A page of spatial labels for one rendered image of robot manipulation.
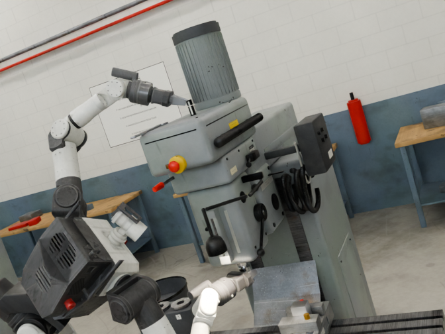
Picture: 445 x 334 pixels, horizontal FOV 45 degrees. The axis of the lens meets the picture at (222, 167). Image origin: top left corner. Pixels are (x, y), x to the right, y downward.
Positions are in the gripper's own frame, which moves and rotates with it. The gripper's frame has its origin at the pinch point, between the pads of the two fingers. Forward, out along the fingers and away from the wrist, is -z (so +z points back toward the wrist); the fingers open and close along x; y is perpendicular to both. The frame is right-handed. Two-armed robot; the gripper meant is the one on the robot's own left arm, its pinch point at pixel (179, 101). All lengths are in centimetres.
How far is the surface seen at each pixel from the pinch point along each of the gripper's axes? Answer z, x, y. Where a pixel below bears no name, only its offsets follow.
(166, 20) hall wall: 82, -466, 51
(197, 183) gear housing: -13.5, 11.5, -26.5
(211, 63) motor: -8.2, -14.1, 15.7
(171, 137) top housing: -2.1, 20.9, -10.8
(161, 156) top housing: 0.2, 18.7, -18.4
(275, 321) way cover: -59, -23, -88
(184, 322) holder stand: -20, -8, -90
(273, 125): -40, -43, -5
